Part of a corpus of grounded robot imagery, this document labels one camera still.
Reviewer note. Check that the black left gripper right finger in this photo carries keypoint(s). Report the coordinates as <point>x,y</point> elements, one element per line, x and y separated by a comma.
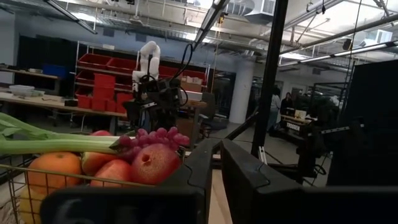
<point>280,205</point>

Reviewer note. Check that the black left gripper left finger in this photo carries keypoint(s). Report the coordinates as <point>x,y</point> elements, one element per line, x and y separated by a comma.
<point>140,205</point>

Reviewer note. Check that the grey ceiling duct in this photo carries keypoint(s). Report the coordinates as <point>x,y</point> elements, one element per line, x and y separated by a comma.
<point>255,9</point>

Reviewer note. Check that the long wooden work table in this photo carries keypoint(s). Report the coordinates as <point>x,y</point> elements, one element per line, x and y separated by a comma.
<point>46,102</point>

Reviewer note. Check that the watermelon slice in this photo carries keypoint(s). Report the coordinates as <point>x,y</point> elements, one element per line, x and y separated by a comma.
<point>94,161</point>

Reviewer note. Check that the blue storage bin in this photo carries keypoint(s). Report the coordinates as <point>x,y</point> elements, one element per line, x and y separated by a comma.
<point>54,71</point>

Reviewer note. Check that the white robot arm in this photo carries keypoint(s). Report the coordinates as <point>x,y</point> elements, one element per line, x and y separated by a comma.
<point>149,60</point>

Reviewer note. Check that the white ceiling vent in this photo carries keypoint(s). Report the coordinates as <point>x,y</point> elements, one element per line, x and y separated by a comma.
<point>377,36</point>

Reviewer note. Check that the black office chair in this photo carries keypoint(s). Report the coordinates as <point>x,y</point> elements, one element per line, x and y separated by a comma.
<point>211,112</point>

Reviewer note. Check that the storage shelf with bins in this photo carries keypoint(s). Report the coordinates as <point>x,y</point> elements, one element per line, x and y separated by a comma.
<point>99,79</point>

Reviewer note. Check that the black equipment stand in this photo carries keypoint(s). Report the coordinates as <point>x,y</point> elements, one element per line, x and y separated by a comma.
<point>314,146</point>

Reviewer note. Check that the white round column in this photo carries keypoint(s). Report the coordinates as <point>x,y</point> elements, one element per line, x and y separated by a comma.
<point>241,93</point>

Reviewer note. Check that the person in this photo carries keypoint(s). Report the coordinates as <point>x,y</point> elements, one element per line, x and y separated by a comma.
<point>286,102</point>
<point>274,105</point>

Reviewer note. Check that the black ceiling speaker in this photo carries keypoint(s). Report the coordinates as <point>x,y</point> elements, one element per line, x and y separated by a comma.
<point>347,44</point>

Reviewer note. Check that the orange mandarin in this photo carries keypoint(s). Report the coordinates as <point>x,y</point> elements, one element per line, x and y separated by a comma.
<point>54,168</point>

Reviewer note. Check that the ceiling light bar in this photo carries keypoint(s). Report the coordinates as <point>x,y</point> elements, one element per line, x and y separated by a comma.
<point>73,17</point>
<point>342,53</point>

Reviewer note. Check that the yellow apple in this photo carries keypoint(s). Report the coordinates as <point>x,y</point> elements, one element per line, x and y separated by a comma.
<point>29,205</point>

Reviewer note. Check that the overhead rig bar with lights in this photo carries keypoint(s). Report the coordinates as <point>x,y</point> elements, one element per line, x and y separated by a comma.
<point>210,21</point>

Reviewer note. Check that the purple grape bunch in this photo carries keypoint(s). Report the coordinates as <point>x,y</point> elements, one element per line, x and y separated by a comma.
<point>155,137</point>

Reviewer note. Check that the large black panel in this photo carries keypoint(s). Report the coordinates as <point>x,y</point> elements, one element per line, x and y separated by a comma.
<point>373,109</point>

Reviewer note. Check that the pink red apple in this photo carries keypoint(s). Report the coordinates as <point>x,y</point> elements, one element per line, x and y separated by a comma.
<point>155,165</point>

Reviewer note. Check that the white plastic tub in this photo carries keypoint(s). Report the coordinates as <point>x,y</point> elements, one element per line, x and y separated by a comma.
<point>23,90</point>

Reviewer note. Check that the celery stalk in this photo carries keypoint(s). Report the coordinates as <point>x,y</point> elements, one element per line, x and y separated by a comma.
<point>46,144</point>

